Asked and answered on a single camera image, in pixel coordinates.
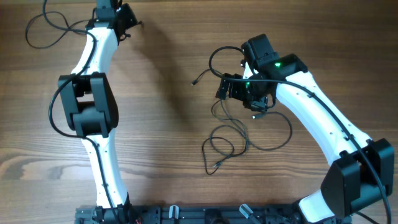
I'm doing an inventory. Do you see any right camera black cable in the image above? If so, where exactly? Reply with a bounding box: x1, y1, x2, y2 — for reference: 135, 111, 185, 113
208, 45, 392, 224

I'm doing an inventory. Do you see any black USB cable three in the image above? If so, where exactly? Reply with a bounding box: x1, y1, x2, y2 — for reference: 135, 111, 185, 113
210, 99, 294, 158

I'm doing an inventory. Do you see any left camera black cable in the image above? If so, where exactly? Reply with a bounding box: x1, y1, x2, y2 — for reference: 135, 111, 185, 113
48, 29, 122, 224

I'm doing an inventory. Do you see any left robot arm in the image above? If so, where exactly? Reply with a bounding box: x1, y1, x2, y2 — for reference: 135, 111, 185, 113
58, 1, 140, 223

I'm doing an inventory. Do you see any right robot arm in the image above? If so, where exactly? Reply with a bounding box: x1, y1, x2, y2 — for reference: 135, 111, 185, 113
216, 34, 394, 223

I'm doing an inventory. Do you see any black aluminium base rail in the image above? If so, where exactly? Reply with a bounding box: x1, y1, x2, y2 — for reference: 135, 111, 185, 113
74, 203, 352, 224

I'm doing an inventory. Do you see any black USB cable one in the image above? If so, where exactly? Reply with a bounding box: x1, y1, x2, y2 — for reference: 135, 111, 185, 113
24, 0, 144, 50

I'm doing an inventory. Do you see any black USB cable two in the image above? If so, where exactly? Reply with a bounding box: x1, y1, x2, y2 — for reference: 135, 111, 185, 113
190, 68, 249, 176

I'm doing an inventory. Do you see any camera black cable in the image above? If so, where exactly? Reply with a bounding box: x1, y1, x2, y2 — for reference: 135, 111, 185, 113
48, 29, 122, 224
208, 45, 392, 224

